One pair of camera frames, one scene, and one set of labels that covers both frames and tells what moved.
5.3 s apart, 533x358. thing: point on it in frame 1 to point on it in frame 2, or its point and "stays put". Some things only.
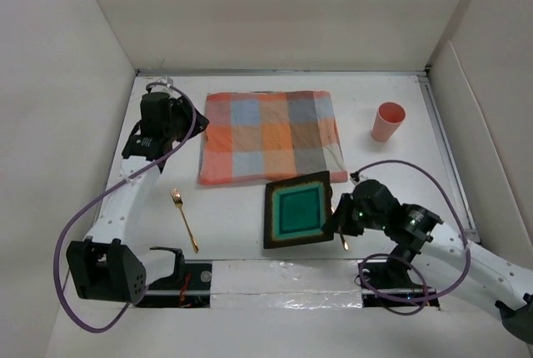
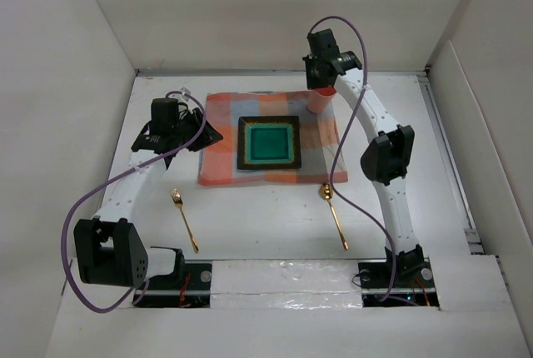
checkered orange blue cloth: x=247 y=135 stays put
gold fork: x=177 y=200 stays put
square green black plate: x=296 y=211 to x=268 y=142
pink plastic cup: x=390 y=116 to x=320 y=98
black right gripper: x=339 y=222 to x=311 y=82
